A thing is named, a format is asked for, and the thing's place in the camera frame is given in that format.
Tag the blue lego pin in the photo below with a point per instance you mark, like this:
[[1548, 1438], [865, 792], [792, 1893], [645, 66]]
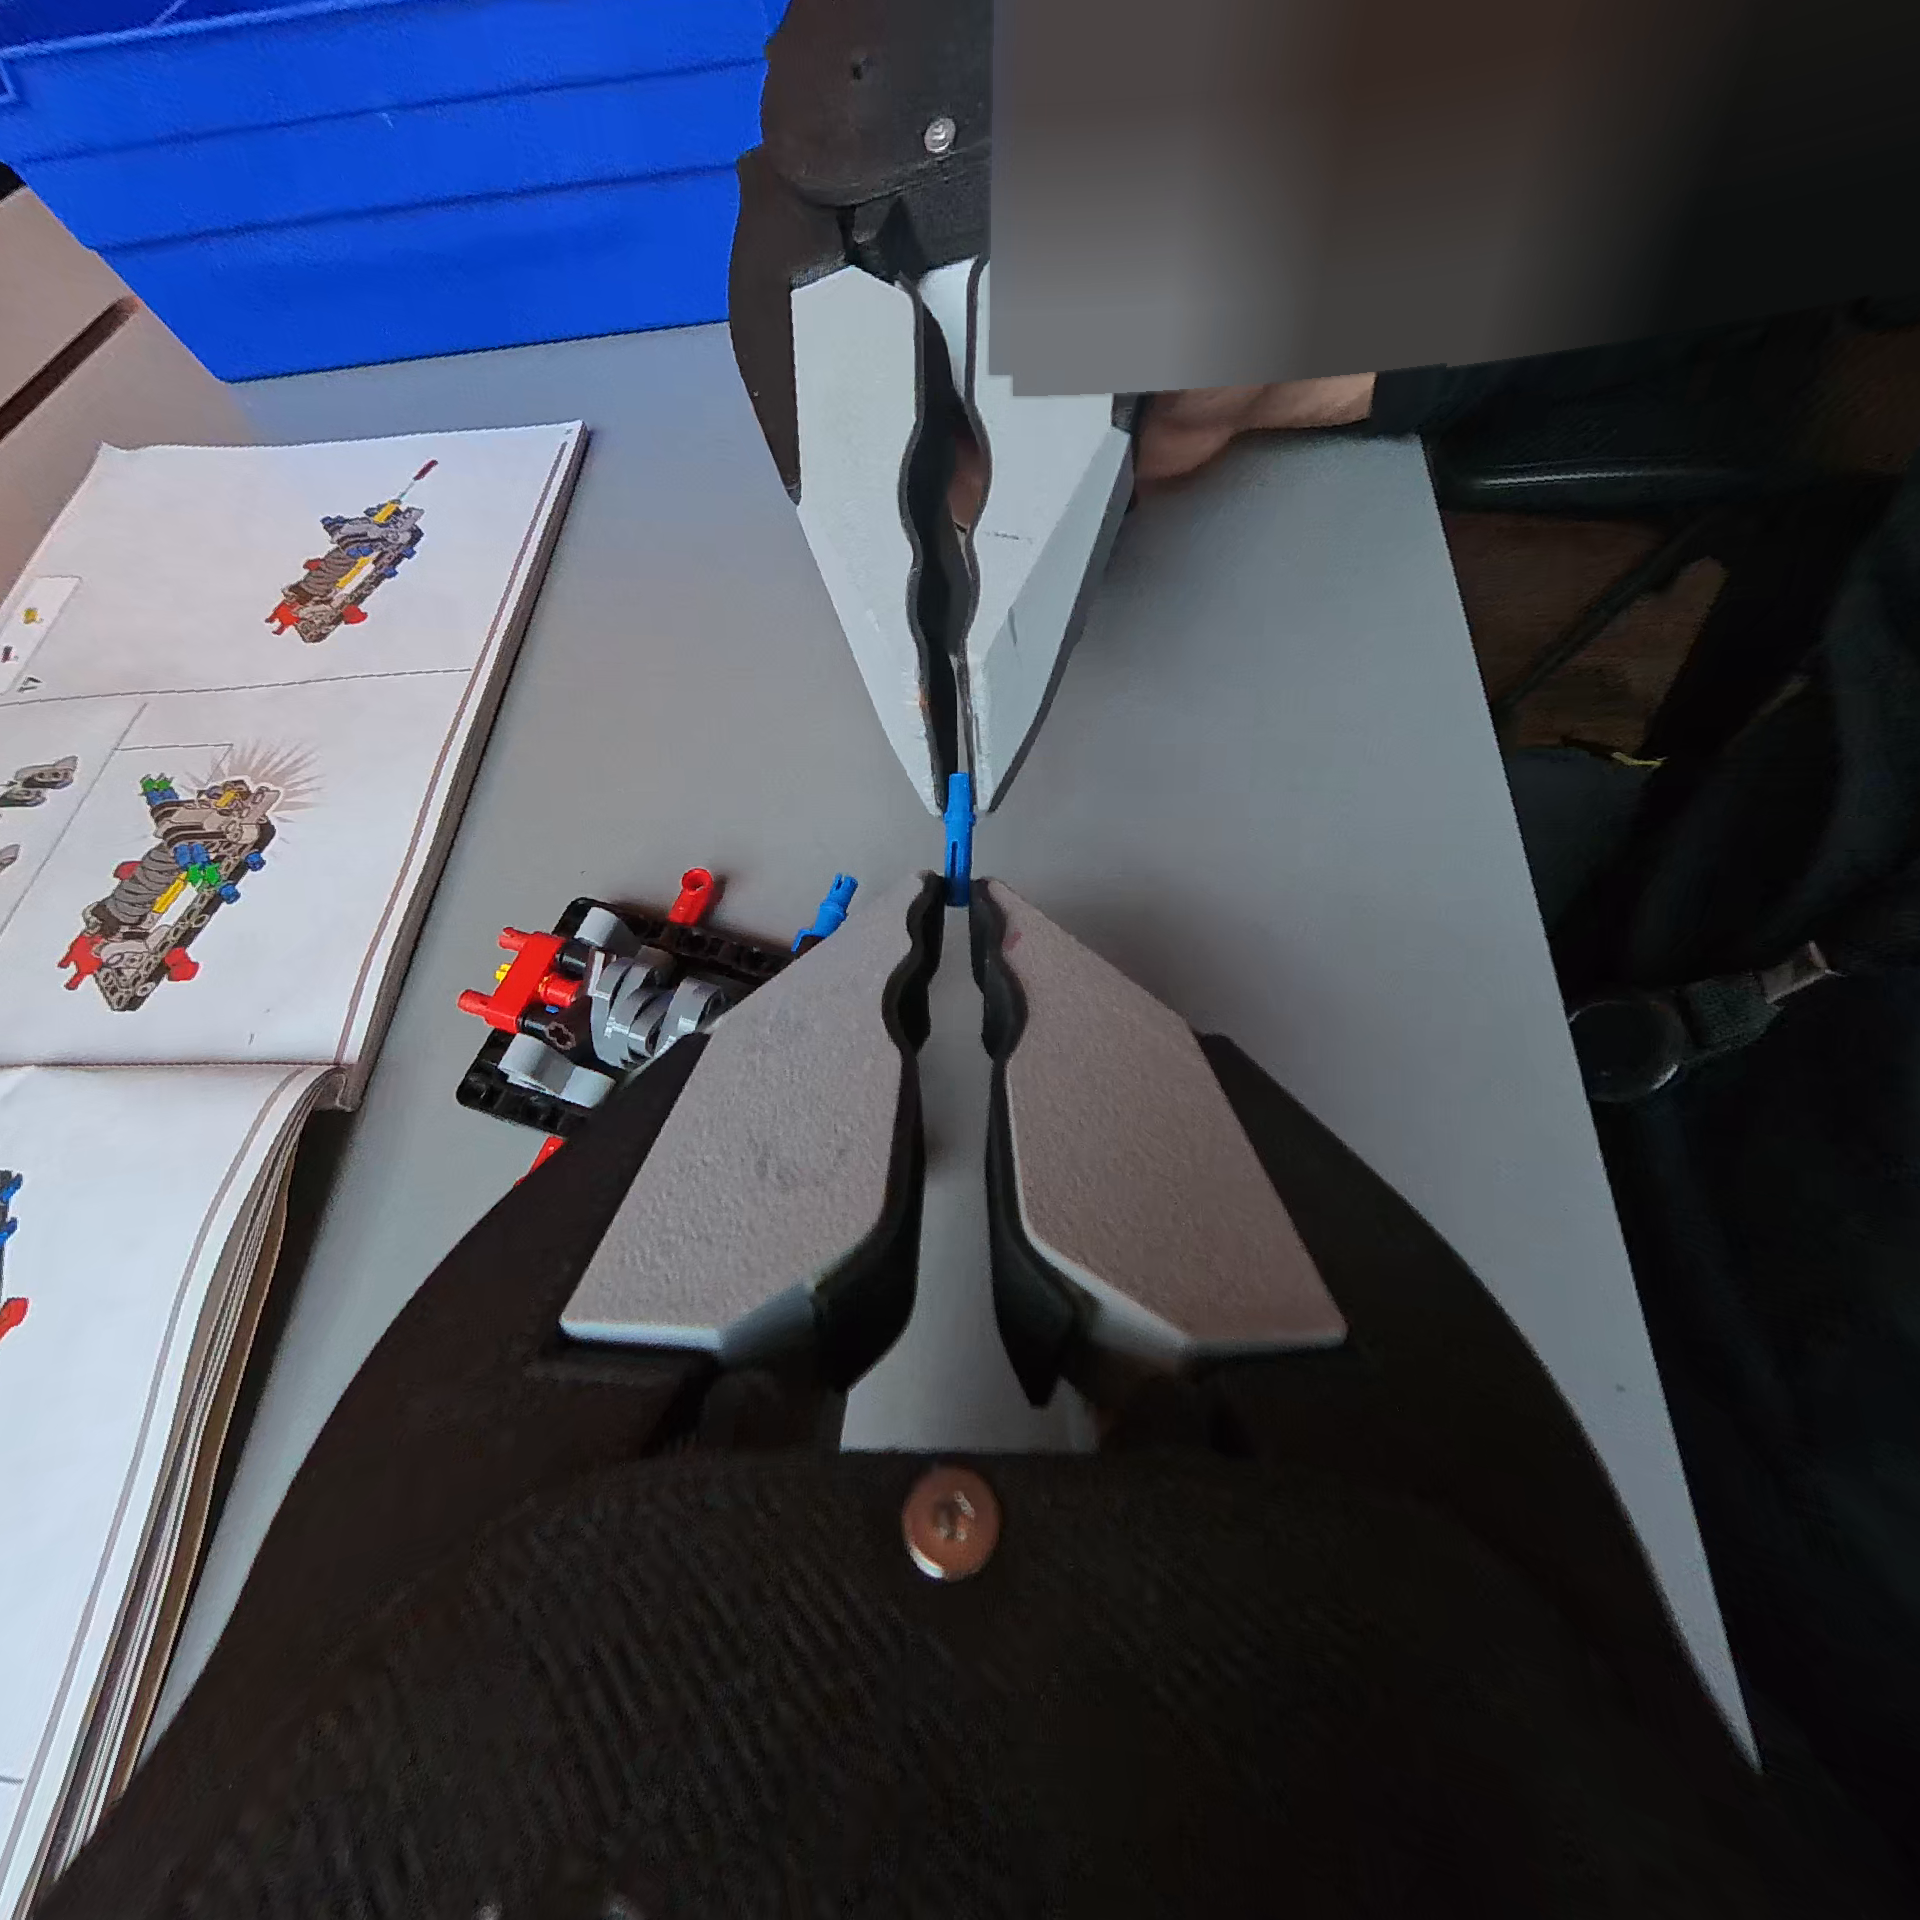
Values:
[[961, 826]]

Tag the round black knob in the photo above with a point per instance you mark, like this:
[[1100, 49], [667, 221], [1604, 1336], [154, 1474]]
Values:
[[1627, 1047]]

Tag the open instruction booklet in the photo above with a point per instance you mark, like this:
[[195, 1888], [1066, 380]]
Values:
[[225, 600]]

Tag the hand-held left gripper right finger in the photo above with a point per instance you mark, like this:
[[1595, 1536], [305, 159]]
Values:
[[1154, 1172]]

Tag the person's right hand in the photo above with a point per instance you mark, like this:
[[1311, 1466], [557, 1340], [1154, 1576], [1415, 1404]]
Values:
[[1243, 429]]

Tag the lego engine frame assembly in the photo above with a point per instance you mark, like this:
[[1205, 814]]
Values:
[[629, 1004]]

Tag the blue plastic bin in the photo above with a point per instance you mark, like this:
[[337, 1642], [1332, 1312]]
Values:
[[375, 150]]

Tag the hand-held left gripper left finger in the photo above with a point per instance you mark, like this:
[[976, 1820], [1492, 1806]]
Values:
[[763, 1172]]

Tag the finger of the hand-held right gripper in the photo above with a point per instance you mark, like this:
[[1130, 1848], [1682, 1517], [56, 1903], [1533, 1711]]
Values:
[[1050, 524], [855, 452]]

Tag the person's legs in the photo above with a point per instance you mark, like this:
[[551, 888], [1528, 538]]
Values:
[[1770, 1349]]

